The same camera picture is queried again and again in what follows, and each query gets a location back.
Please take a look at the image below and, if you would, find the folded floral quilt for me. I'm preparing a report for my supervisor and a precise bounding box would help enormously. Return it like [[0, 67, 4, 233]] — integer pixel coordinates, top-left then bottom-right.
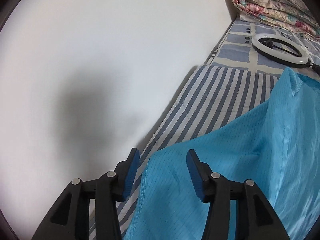
[[231, 0, 320, 39]]

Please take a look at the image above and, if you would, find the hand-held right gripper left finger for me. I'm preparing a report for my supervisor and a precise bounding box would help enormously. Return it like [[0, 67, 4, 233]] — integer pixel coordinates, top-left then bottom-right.
[[31, 148, 140, 240]]

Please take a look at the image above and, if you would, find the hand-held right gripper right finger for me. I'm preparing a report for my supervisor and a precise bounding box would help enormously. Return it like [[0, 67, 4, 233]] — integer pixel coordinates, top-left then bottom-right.
[[186, 149, 290, 240]]

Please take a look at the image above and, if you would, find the white ring light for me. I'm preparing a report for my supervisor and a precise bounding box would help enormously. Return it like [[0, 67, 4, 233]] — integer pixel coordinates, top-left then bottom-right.
[[251, 34, 309, 68]]

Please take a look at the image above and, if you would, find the blue pinstriped work coat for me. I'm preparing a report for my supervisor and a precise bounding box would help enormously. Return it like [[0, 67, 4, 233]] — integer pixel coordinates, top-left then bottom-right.
[[124, 67, 320, 240]]

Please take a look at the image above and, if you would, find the black ring light stand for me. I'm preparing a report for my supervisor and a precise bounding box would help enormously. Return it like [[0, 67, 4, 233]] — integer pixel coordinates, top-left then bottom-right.
[[265, 39, 320, 75]]

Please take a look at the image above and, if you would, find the blue white striped blanket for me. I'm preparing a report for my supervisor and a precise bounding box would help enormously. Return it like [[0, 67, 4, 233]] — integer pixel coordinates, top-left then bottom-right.
[[89, 64, 279, 240]]

